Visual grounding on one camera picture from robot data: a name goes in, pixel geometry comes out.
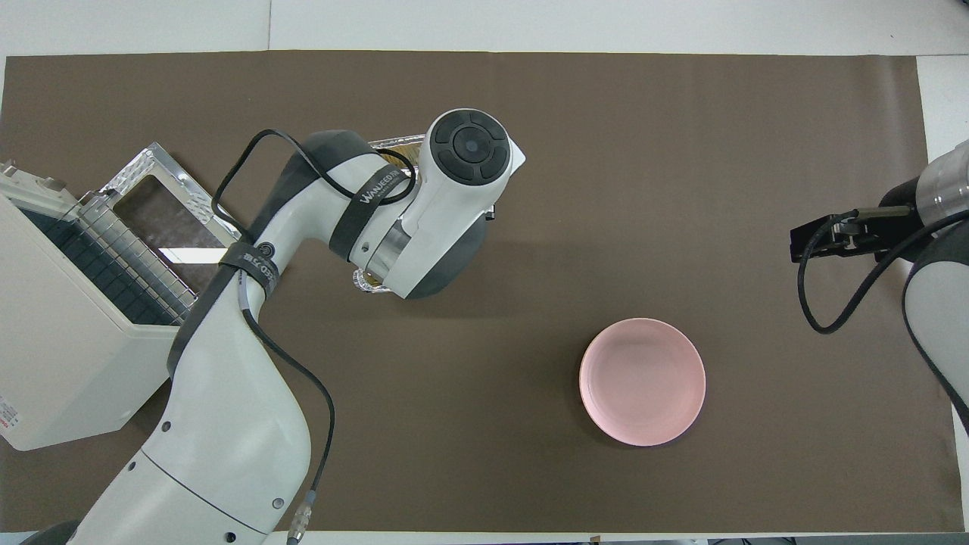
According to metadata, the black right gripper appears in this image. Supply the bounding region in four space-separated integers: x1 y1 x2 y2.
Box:
790 203 921 264

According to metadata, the aluminium foil baking tray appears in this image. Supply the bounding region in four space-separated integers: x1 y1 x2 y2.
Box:
351 134 426 297

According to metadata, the glass oven door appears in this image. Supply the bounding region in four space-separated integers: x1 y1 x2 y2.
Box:
98 142 275 304

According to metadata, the cream toaster oven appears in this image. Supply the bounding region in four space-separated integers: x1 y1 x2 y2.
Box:
0 159 209 453

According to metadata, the pink round plate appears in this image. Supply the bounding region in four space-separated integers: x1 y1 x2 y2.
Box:
579 318 707 447

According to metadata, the brown table mat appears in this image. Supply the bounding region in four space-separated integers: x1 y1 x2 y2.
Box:
0 51 966 533

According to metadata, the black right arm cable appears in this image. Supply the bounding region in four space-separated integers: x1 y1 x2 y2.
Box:
796 208 969 335

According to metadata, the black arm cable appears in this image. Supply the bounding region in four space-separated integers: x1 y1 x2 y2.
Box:
796 208 969 335
210 129 417 545

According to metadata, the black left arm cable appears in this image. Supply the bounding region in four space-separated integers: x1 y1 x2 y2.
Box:
210 129 417 545

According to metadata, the metal wire oven rack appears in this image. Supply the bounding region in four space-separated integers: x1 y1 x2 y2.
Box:
76 193 201 328

